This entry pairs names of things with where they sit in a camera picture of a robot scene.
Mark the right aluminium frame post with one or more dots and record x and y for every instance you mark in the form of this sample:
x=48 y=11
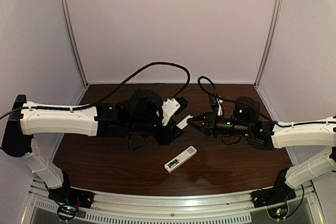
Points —
x=276 y=11

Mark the front aluminium rail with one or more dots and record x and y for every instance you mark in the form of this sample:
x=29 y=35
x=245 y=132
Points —
x=220 y=208

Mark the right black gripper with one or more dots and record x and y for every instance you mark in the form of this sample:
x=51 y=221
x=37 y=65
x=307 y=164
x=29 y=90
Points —
x=208 y=123

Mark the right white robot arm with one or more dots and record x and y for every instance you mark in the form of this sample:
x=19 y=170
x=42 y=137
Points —
x=270 y=135

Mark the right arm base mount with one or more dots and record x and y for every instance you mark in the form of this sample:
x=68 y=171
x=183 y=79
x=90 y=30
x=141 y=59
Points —
x=279 y=193

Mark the white battery cover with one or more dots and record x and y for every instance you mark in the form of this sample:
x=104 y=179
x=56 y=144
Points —
x=182 y=124

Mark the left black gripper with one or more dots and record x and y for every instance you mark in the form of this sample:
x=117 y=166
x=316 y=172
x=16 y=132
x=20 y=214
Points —
x=169 y=134

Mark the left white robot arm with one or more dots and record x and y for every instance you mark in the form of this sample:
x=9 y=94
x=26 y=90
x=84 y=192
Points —
x=145 y=114

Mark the circuit board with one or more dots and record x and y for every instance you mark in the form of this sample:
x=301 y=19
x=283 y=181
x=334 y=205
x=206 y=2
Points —
x=278 y=212
x=66 y=212

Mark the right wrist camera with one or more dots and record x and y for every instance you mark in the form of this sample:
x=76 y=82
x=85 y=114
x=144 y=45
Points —
x=216 y=106

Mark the left circuit board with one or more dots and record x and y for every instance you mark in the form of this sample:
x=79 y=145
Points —
x=66 y=212

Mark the left aluminium frame post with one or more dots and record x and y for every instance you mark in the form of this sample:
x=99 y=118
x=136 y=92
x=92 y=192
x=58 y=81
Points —
x=72 y=42

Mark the white remote control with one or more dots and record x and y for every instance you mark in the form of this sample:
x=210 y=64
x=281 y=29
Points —
x=180 y=159

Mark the right circuit board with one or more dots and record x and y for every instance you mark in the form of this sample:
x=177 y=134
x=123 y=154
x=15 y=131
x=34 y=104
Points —
x=278 y=212

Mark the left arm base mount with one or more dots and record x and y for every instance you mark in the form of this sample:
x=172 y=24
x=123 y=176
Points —
x=68 y=195

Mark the aluminium frame post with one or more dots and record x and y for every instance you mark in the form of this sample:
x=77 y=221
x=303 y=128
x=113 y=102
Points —
x=276 y=11
x=72 y=42

